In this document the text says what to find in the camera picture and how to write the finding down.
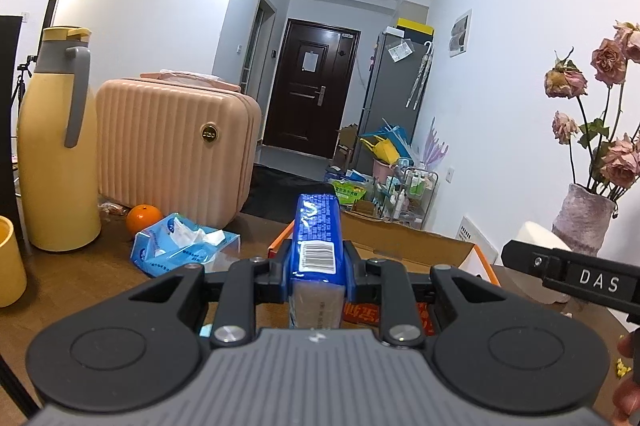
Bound blue tissue pocket pack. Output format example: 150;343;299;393
288;193;346;330

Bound blue soft tissue pack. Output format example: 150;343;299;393
130;213;241;278

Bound person's right hand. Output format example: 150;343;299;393
611;331;640;426

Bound red cardboard box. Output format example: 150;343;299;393
268;211;500;335

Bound pink textured vase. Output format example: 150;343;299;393
552;183;617;256

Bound black chair back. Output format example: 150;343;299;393
241;163;335;224

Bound yellow crumbs on table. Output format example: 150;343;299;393
615;358;632;380

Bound dried pink roses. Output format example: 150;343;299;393
544;21;639;203

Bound blue and yellow bags pile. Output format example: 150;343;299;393
358;119;416;166

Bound purple decorative plant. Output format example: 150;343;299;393
422;117;449;171

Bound orange fruit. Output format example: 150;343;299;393
125;204;164;237

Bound pink ribbed suitcase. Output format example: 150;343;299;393
96;78;262;228

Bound dark brown door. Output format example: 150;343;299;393
264;19;360;159

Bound grey refrigerator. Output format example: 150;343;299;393
358;29;433;143

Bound yellow box on fridge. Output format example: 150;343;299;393
396;18;435;36

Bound yellow thermos jug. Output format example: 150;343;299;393
17;26;101;253

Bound yellow mug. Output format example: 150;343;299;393
0;216;27;308

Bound black paper bag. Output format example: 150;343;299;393
0;15;23;240

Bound wire storage cart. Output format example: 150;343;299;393
372;167;439;230

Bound wall picture frame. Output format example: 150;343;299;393
448;10;472;57

